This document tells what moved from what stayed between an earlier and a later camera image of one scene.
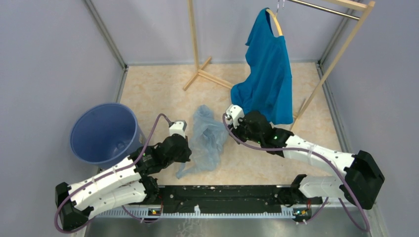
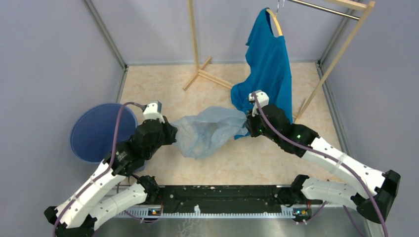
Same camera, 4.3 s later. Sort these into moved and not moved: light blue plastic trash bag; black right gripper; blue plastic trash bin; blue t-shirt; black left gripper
Moved: black right gripper; black left gripper; light blue plastic trash bag
Not moved: blue plastic trash bin; blue t-shirt
